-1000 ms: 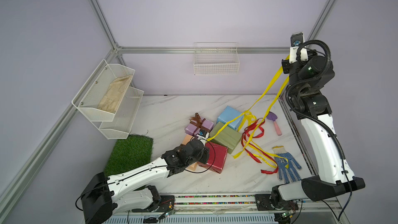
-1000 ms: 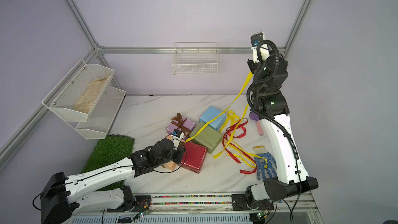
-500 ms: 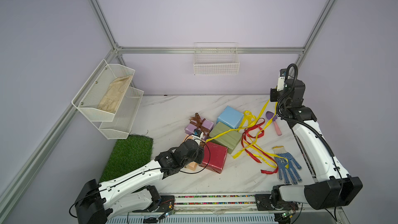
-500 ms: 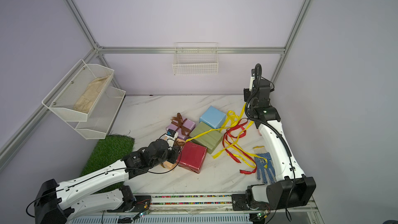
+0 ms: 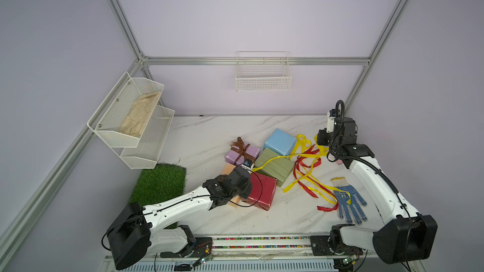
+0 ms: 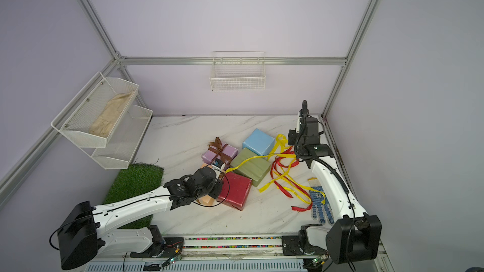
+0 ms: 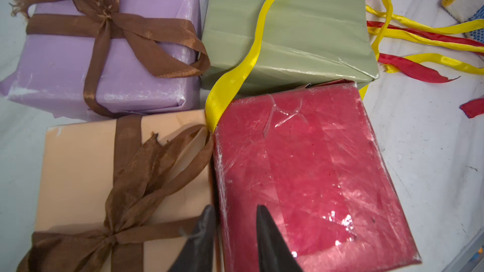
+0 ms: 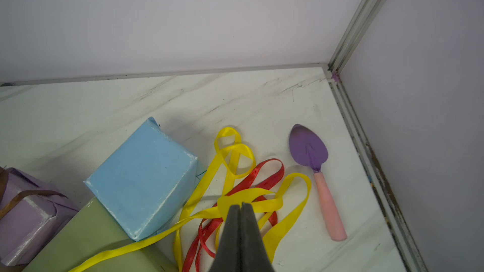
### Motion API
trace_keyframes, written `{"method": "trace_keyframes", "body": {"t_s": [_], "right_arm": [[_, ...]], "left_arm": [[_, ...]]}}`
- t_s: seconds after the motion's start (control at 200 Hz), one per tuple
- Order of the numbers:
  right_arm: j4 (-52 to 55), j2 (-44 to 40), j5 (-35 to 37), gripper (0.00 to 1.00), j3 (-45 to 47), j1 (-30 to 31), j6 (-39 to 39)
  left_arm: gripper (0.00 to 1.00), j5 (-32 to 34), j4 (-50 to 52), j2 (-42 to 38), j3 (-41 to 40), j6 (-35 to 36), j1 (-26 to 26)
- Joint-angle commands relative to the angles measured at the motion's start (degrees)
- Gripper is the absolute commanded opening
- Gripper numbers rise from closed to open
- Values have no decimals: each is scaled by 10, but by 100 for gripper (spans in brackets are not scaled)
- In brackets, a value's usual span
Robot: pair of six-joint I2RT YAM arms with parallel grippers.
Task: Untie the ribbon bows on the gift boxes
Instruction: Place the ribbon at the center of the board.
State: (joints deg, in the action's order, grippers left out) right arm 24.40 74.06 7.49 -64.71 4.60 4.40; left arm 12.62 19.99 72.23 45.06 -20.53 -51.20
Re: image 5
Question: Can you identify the orange gift box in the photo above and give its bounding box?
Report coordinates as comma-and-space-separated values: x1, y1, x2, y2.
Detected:
221, 163, 241, 207

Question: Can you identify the yellow ribbon of blue box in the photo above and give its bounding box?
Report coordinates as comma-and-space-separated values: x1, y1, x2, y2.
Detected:
283, 134, 334, 193

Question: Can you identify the red gift box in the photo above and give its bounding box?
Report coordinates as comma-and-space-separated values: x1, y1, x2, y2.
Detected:
241, 173, 277, 211

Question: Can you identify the green gift box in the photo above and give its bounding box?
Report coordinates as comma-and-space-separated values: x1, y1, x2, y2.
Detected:
254, 147, 294, 188

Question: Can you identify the light blue gift box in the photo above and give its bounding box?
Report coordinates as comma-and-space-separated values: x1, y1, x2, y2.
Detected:
263, 128, 296, 156

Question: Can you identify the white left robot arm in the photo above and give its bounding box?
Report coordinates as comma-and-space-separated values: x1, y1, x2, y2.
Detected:
102, 165, 252, 270

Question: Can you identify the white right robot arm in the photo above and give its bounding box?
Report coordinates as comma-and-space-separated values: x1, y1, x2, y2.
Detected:
316, 110, 437, 264

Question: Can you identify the purple gift box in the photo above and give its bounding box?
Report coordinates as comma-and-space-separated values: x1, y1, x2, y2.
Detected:
224, 142, 261, 166

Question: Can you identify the blue dotted work glove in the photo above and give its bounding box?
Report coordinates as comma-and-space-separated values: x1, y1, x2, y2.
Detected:
331, 177, 368, 225

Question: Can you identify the green artificial grass mat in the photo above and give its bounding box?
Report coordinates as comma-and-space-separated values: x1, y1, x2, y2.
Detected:
129, 163, 187, 206

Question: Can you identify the white two-tier mesh shelf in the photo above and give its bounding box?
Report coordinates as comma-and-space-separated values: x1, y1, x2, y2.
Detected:
87, 73, 175, 169

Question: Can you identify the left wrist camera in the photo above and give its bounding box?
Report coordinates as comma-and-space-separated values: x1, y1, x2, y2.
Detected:
241, 159, 254, 172

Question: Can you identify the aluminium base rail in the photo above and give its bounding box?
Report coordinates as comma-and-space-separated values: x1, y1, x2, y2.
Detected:
98, 232, 426, 272

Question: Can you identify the white wire wall basket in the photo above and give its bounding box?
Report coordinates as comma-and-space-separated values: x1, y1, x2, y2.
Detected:
235, 51, 292, 91

